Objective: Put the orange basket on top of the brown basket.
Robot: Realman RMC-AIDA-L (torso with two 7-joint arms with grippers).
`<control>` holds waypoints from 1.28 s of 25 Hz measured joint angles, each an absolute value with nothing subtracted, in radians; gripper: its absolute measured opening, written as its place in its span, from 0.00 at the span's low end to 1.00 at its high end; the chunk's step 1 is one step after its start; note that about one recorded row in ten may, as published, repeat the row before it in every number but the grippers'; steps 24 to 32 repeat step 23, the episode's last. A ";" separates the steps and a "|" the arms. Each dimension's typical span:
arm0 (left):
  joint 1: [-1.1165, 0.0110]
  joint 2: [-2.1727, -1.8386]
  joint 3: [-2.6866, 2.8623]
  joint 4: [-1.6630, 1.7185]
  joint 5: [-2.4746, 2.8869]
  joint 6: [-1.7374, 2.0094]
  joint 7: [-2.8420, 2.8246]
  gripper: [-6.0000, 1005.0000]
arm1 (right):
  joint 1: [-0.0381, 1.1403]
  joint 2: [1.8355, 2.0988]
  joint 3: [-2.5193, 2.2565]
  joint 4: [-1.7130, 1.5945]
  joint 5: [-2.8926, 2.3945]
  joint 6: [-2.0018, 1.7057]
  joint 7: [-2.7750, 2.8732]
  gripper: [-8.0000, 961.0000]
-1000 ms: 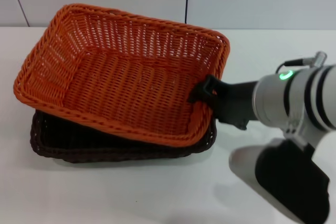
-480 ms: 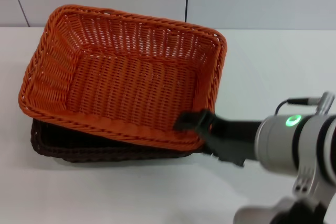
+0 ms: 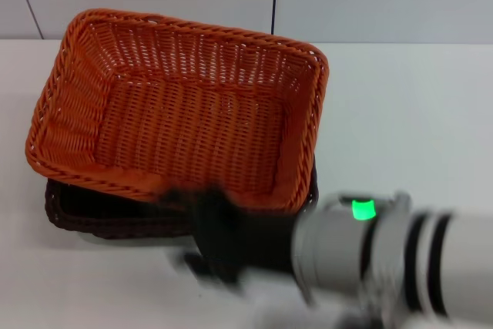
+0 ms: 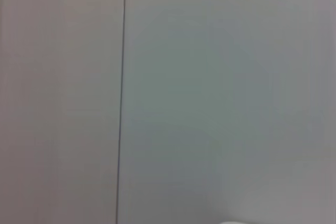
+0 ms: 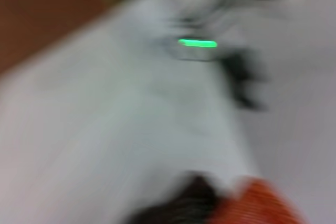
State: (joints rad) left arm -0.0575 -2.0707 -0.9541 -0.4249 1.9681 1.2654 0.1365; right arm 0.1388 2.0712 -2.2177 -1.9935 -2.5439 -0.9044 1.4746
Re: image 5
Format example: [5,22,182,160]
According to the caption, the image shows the dark brown wicker basket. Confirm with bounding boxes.
[128,175,221,224]

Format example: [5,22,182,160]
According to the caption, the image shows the orange wicker basket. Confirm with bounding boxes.
[209,178,307,224]

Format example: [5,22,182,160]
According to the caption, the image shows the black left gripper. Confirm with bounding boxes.
[220,49,269,112]

